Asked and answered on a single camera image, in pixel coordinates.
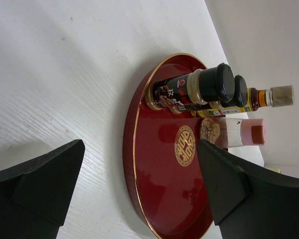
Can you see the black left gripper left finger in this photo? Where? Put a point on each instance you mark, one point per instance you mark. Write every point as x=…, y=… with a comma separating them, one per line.
x=35, y=195

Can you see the black cap spice bottle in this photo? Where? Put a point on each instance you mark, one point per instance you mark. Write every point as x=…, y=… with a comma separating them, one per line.
x=201, y=86
x=237, y=96

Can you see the yellow label oil bottle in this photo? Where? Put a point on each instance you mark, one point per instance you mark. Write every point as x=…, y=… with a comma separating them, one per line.
x=274, y=97

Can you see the pink lid glass jar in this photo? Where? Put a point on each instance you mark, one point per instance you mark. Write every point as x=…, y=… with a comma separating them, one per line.
x=232, y=132

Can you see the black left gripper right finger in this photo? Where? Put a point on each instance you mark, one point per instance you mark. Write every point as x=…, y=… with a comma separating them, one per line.
x=248, y=201

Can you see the round red lacquer tray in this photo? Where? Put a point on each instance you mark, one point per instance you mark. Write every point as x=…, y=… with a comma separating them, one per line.
x=160, y=162

